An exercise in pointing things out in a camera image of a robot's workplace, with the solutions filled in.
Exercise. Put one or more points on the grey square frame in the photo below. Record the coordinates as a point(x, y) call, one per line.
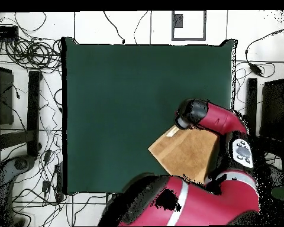
point(188, 38)

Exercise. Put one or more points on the orange terry towel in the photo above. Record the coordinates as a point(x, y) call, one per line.
point(187, 153)

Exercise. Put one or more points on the dark green tablecloth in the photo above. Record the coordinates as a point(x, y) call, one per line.
point(120, 106)

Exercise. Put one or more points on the black power strip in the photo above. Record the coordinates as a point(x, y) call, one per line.
point(59, 182)
point(3, 32)

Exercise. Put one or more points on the black box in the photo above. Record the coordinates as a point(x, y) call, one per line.
point(273, 111)
point(2, 99)

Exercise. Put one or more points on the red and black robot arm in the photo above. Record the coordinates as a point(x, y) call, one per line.
point(215, 118)

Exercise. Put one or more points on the black stand bar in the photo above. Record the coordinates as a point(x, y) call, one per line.
point(250, 99)
point(33, 113)

